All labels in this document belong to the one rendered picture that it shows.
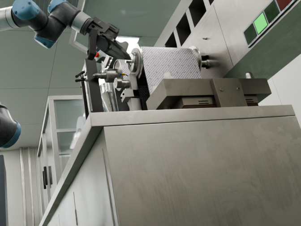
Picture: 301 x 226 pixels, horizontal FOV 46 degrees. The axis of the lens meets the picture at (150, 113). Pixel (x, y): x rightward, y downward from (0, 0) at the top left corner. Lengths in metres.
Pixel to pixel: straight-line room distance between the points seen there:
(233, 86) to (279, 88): 3.48
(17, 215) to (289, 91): 4.81
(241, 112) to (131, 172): 0.40
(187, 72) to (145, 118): 0.51
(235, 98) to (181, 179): 0.37
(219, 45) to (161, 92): 0.47
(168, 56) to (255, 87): 0.37
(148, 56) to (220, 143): 0.52
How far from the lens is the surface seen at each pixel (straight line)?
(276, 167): 1.08
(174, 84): 1.09
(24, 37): 3.86
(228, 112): 1.05
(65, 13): 1.41
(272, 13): 1.24
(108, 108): 2.07
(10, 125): 1.35
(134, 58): 1.37
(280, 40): 1.33
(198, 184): 0.92
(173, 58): 1.40
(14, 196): 6.76
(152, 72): 1.33
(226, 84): 1.16
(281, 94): 4.62
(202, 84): 1.13
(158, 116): 0.94
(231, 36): 1.41
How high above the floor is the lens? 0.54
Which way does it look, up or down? 22 degrees up
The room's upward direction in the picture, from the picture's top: 12 degrees counter-clockwise
